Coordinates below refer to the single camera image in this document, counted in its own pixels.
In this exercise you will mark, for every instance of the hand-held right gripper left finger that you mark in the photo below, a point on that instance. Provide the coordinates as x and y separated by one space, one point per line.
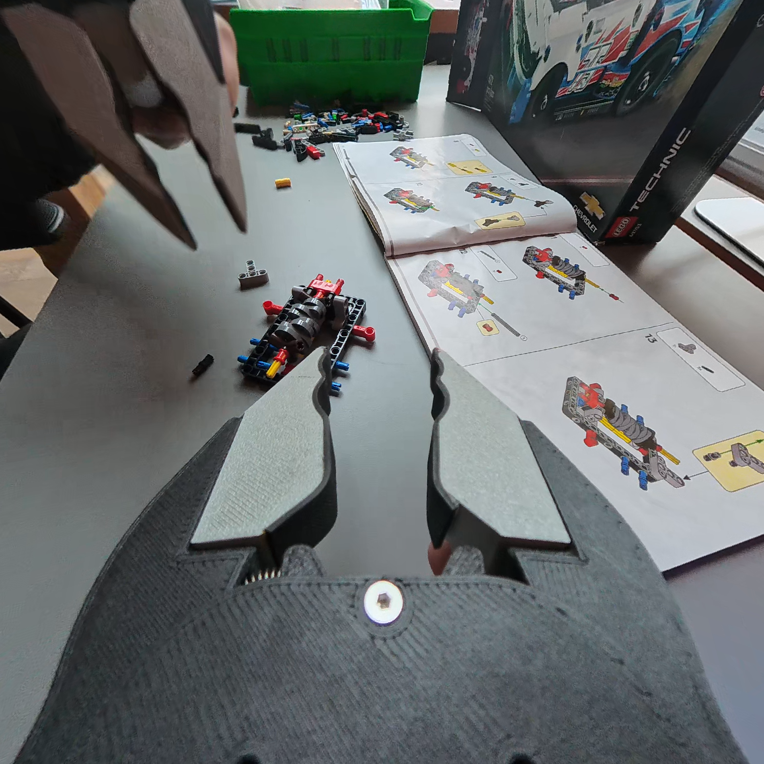
268 471

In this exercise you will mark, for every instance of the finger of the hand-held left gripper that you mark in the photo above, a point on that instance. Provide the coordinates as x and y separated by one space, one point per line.
77 89
191 77

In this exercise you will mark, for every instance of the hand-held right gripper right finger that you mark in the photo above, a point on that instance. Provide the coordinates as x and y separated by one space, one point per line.
495 471

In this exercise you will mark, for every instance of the black lego pin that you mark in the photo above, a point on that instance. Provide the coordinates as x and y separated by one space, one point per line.
203 366

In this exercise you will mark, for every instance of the black lego frame assembly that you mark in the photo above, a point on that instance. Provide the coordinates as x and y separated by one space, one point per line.
301 319

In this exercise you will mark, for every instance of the grey T-shaped lego beam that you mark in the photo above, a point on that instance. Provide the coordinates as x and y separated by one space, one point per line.
253 277

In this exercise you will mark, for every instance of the person's left forearm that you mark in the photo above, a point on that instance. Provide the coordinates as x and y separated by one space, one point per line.
36 167

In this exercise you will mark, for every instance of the pile of loose lego pieces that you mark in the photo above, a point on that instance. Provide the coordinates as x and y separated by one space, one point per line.
334 122

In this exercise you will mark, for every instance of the lego instruction booklet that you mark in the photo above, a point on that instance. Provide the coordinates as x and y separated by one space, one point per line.
567 310

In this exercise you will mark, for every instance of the black lego set box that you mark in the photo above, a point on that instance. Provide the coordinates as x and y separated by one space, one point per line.
644 167

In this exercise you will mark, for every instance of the person's left hand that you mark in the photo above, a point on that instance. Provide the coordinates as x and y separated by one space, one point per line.
161 128

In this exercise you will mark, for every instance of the person's right hand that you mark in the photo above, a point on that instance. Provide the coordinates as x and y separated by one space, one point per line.
440 558

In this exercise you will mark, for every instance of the RIGHT marker sign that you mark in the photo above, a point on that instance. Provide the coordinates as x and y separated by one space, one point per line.
89 197

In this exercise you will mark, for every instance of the black office chair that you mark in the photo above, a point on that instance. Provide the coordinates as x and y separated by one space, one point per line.
51 218

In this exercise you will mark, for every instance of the green bin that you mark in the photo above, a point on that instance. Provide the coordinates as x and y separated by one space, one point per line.
334 53

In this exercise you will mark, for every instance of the white flat object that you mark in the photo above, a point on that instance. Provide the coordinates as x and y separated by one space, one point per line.
734 227

